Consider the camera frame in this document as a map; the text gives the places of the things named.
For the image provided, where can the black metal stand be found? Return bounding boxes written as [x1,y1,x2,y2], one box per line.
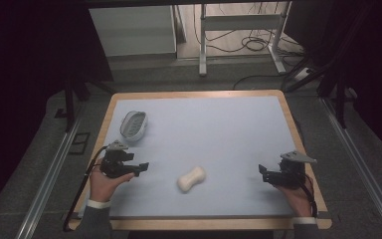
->
[285,49,359,129]
[54,75,116,133]

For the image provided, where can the silver floor rail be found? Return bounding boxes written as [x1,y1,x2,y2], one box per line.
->
[14,103,87,239]
[320,97,382,239]

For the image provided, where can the white power strip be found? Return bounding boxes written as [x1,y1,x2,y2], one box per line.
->
[292,67,313,83]

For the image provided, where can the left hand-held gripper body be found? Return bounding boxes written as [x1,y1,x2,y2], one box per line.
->
[99,139,137,179]

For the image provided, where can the white metal table frame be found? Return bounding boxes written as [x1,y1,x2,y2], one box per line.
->
[198,2,292,78]

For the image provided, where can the white cabinet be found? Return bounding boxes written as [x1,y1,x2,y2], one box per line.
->
[89,5,178,58]

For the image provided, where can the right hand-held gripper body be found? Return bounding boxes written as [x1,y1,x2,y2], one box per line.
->
[268,150,318,191]

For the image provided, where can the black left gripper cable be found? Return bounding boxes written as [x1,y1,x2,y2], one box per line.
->
[62,144,109,233]

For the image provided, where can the person's left hand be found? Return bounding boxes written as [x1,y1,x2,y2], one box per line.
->
[89,158,136,204]

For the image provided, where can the person's right hand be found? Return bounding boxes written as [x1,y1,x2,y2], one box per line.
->
[276,174,315,219]

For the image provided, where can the grey oval soap dish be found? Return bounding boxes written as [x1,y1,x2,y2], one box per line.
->
[119,110,149,143]

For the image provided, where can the pale blue table mat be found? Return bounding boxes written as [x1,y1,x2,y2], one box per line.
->
[106,96,298,219]

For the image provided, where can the white bone-shaped toy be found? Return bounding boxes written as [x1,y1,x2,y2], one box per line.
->
[176,165,208,194]

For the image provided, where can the black floor cables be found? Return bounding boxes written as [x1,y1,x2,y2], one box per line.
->
[192,2,307,92]

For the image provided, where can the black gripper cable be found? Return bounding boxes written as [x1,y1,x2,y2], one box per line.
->
[298,174,319,219]
[62,144,109,233]

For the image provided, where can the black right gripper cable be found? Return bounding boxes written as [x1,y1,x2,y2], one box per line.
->
[298,174,319,219]

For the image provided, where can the black floor vent frame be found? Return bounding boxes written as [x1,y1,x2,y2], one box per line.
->
[68,131,92,155]

